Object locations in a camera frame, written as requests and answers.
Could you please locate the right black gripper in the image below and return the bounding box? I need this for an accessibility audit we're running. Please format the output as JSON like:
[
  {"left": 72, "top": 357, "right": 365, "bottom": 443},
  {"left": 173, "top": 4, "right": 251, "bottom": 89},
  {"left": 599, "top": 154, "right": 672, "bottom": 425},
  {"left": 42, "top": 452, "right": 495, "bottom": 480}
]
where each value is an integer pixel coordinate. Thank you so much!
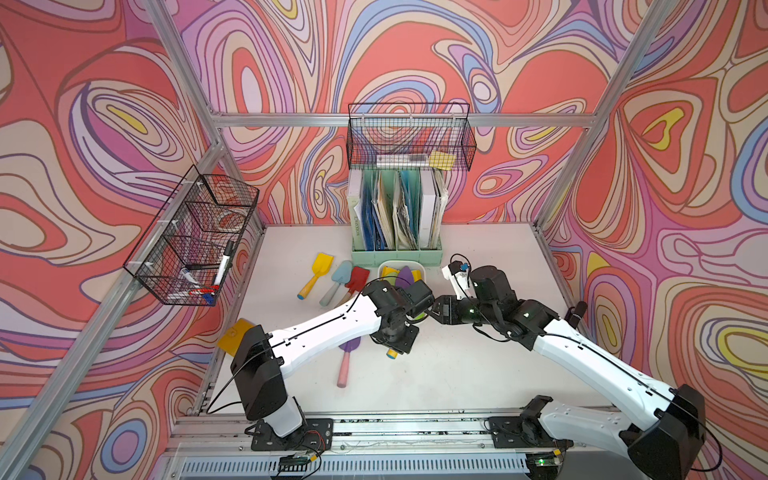
[{"left": 424, "top": 295, "right": 499, "bottom": 327}]

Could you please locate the purple trowel pink handle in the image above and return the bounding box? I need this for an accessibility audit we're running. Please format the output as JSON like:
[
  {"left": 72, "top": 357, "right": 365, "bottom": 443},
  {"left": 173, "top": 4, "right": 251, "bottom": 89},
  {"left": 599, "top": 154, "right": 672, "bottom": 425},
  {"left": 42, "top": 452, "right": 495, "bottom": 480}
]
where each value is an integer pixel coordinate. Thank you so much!
[
  {"left": 336, "top": 337, "right": 361, "bottom": 388},
  {"left": 395, "top": 266, "right": 415, "bottom": 288}
]

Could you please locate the green scoop yellow handle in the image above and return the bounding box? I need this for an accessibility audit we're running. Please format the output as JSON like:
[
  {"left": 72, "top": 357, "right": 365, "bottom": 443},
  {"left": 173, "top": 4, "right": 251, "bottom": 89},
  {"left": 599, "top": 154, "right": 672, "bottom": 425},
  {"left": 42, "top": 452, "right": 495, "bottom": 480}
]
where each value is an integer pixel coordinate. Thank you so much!
[{"left": 382, "top": 313, "right": 427, "bottom": 359}]

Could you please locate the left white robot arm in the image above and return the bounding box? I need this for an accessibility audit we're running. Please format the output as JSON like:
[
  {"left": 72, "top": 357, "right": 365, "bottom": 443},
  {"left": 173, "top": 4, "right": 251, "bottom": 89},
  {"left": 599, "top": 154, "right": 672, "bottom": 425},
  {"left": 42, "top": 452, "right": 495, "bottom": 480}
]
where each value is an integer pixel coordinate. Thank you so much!
[{"left": 230, "top": 279, "right": 435, "bottom": 439}]

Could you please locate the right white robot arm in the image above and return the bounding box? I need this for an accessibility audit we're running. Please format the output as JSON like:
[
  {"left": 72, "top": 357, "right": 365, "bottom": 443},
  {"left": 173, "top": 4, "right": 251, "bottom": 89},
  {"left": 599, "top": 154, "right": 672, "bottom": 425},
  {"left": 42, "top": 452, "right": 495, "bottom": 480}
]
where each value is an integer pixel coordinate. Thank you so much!
[{"left": 430, "top": 260, "right": 710, "bottom": 479}]

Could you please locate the white storage tray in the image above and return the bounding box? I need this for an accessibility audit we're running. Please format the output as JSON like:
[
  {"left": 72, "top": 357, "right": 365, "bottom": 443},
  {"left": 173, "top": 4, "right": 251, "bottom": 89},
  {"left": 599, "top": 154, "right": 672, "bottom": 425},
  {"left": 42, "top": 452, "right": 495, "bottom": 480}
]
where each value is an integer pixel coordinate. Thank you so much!
[{"left": 378, "top": 260, "right": 426, "bottom": 288}]

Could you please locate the yellow plastic shovel blue cap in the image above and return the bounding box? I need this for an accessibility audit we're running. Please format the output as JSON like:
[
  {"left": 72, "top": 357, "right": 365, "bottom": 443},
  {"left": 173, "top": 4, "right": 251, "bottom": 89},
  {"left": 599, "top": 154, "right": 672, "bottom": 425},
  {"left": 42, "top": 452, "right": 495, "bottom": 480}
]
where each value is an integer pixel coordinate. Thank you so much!
[{"left": 297, "top": 253, "right": 334, "bottom": 300}]

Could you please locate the mint green file crate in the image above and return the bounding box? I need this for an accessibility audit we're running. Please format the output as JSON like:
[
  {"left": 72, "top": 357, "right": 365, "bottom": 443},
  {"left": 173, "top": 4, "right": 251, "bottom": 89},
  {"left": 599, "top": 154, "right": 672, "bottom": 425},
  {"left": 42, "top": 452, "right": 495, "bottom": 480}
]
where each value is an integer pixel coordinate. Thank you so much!
[{"left": 346, "top": 168, "right": 449, "bottom": 267}]

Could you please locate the black handheld device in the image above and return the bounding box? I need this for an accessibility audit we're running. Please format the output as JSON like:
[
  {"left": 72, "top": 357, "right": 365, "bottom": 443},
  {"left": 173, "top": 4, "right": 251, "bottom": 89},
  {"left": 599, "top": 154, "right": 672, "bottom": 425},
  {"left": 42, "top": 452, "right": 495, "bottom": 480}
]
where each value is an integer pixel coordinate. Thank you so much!
[{"left": 564, "top": 301, "right": 588, "bottom": 329}]

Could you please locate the yellow sponge in basket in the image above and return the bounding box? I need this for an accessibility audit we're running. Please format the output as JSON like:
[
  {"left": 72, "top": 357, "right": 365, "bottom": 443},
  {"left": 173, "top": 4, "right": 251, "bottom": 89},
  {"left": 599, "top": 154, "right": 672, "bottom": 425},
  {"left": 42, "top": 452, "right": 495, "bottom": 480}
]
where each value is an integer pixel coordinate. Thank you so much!
[{"left": 428, "top": 150, "right": 457, "bottom": 171}]

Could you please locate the black white marker pen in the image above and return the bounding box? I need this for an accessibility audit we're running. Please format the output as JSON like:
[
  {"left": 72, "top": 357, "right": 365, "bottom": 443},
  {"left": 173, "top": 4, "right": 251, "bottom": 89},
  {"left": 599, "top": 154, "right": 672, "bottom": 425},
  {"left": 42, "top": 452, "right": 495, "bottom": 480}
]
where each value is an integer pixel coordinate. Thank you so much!
[{"left": 213, "top": 240, "right": 236, "bottom": 287}]

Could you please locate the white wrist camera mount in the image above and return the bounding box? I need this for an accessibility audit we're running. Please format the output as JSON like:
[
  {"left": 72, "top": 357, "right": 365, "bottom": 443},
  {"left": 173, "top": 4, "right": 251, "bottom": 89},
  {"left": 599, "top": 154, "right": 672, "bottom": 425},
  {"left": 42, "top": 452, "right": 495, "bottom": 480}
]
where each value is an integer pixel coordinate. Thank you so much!
[{"left": 442, "top": 260, "right": 470, "bottom": 300}]

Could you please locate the red shovel wooden handle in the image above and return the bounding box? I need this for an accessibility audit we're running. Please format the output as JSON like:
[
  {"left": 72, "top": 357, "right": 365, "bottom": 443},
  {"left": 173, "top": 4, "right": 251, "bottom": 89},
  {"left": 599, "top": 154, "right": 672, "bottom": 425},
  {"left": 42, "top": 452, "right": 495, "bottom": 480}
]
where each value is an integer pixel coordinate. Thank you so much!
[{"left": 337, "top": 266, "right": 370, "bottom": 307}]

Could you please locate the light blue trowel white handle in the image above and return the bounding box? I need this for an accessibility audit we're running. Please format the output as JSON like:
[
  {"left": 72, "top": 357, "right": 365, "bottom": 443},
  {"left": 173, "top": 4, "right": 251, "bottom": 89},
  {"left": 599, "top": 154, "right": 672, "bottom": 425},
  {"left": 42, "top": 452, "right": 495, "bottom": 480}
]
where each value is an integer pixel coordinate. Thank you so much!
[{"left": 319, "top": 260, "right": 353, "bottom": 307}]

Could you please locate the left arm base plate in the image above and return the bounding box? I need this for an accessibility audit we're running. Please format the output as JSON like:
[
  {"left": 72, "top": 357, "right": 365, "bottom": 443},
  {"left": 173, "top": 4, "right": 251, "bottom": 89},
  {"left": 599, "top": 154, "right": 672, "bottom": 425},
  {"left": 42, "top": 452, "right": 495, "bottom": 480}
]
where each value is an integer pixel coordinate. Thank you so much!
[{"left": 244, "top": 418, "right": 334, "bottom": 453}]

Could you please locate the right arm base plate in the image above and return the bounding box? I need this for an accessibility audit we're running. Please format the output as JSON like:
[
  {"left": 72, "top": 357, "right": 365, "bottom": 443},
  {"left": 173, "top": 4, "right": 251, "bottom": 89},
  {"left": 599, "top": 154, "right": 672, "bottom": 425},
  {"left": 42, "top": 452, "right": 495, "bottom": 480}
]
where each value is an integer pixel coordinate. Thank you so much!
[{"left": 484, "top": 395, "right": 574, "bottom": 450}]

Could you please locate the black wire basket back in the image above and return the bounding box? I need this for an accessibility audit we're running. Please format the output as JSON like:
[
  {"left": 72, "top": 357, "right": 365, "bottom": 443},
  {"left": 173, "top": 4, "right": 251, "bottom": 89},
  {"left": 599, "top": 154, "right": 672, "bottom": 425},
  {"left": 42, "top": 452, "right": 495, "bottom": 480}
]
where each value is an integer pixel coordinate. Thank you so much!
[{"left": 346, "top": 100, "right": 477, "bottom": 171}]

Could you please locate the black wire basket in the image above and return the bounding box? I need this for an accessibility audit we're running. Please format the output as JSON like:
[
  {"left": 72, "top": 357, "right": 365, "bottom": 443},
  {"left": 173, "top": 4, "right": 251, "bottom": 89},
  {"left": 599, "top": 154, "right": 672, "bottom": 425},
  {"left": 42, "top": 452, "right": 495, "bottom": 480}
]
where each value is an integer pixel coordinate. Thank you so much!
[
  {"left": 346, "top": 100, "right": 477, "bottom": 171},
  {"left": 123, "top": 166, "right": 260, "bottom": 307}
]

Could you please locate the black wire basket left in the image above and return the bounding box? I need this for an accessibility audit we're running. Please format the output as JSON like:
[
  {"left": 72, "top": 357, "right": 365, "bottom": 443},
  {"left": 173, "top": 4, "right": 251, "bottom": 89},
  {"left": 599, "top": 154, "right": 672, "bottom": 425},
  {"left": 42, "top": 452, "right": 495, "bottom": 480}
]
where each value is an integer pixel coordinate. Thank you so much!
[{"left": 123, "top": 166, "right": 260, "bottom": 307}]

